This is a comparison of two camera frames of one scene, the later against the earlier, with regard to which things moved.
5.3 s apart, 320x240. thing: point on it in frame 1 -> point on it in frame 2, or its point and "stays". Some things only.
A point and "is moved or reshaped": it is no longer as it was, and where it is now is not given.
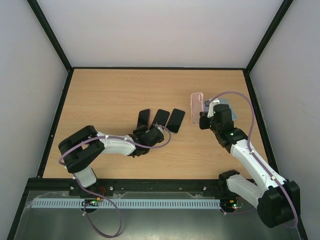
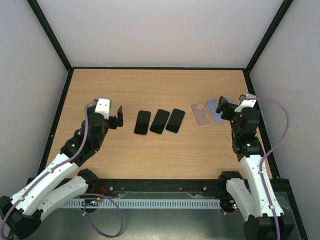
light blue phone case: x=224 y=101 is moved or reshaped
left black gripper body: x=137 y=132 -> x=113 y=125
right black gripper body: x=204 y=121 -> x=227 y=108
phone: x=144 y=117 stays
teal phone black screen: x=175 y=120 stays
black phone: x=161 y=118 stays
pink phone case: x=197 y=104 is moved or reshaped
